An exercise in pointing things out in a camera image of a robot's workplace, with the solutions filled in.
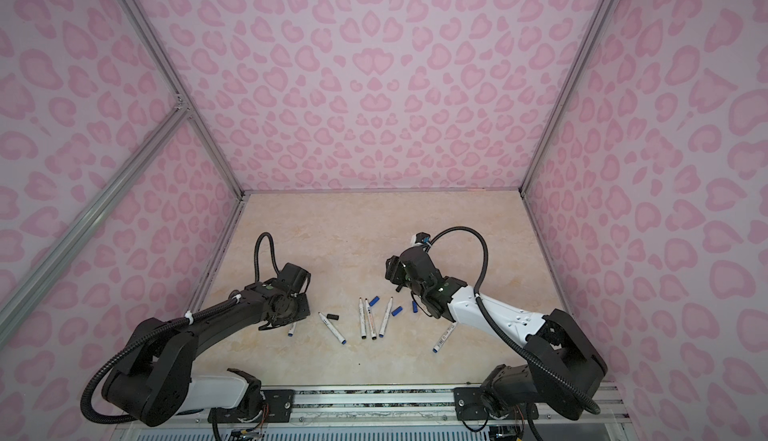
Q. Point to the white marker blue end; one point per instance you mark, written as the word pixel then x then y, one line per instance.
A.
pixel 334 331

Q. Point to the white marker centre right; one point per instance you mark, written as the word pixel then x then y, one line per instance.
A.
pixel 372 332

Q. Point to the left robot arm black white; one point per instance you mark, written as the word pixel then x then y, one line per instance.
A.
pixel 150 380

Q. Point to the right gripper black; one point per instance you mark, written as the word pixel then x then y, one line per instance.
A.
pixel 394 268

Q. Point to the white marker blue tip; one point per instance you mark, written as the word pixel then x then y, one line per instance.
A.
pixel 386 317

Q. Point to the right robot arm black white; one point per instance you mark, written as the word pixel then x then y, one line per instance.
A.
pixel 562 367

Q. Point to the aluminium frame strut diagonal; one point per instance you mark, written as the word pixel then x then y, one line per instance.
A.
pixel 39 281

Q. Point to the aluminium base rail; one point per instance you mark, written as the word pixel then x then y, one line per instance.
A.
pixel 395 412

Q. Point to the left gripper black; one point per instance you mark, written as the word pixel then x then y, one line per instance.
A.
pixel 306 312

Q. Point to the white marker far right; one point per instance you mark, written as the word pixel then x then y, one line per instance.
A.
pixel 444 337

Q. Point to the white marker centre left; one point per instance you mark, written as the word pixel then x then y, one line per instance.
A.
pixel 362 319

